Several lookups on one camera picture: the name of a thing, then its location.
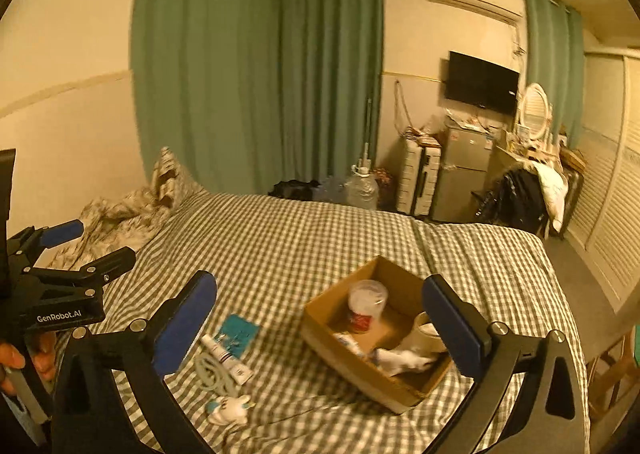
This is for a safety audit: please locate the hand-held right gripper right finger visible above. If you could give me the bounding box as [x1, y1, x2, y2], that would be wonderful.
[421, 274, 591, 454]

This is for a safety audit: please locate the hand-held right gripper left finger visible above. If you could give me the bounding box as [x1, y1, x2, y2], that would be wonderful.
[50, 270, 218, 454]

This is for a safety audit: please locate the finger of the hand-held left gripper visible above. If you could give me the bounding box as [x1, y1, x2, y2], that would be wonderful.
[7, 220, 85, 270]
[22, 247, 137, 296]

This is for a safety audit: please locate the pale green spiral coil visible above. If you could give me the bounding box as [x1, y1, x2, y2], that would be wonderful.
[192, 353, 238, 397]

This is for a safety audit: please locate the white ointment tube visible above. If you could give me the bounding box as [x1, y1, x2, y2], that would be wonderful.
[201, 334, 252, 386]

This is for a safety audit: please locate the teal card packet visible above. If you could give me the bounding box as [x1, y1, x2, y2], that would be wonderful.
[216, 314, 262, 357]

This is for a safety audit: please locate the white toy figurine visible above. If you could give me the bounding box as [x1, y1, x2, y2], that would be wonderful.
[207, 394, 253, 426]

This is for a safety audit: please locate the cardboard box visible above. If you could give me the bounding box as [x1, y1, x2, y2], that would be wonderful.
[300, 255, 455, 415]

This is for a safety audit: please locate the person's left hand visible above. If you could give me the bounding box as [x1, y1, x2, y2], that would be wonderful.
[0, 334, 57, 396]

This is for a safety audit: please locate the crumpled patterned blanket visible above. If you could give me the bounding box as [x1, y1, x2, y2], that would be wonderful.
[50, 186, 173, 270]

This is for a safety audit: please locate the white crumpled cloth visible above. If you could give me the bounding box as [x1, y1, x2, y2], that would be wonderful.
[372, 348, 441, 377]

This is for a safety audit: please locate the clear plastic cup red label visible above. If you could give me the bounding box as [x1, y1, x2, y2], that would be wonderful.
[347, 280, 390, 334]

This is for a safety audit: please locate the white blue tube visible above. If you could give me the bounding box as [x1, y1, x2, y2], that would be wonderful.
[334, 332, 376, 360]

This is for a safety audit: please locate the patterned pillow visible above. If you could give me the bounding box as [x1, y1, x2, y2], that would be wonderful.
[152, 146, 206, 210]

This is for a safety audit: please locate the bed with checkered sheet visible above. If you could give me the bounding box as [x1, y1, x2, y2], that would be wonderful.
[50, 191, 586, 454]

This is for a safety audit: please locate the white suitcase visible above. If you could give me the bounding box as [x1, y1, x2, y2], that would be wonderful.
[396, 136, 443, 217]

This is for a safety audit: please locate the grey small fridge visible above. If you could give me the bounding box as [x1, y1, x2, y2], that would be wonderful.
[430, 126, 496, 222]

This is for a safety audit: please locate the clear water jug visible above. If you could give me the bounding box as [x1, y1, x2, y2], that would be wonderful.
[342, 164, 379, 210]

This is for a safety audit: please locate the wooden chair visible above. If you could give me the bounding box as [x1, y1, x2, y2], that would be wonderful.
[585, 324, 640, 425]

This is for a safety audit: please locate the black bag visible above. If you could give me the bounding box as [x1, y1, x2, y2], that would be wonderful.
[267, 179, 321, 201]

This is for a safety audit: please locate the vanity table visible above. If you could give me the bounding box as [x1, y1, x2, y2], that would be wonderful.
[492, 134, 566, 172]

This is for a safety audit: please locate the mop pole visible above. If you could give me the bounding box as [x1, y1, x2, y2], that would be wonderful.
[361, 98, 373, 170]

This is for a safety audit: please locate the white louvred wardrobe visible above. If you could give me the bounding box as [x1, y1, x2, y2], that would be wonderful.
[565, 49, 640, 312]

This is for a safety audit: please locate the wide green curtain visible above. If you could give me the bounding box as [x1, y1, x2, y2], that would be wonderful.
[131, 0, 283, 195]

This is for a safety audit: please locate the white oval mirror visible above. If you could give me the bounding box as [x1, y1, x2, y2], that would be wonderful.
[515, 82, 551, 140]

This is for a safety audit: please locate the narrow pale green curtain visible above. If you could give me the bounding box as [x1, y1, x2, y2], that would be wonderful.
[522, 0, 586, 150]

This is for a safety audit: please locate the wall cable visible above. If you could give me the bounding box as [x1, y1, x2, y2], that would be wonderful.
[393, 79, 416, 135]

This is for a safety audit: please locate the black wall television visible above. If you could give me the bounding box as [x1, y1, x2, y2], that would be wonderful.
[444, 50, 521, 116]

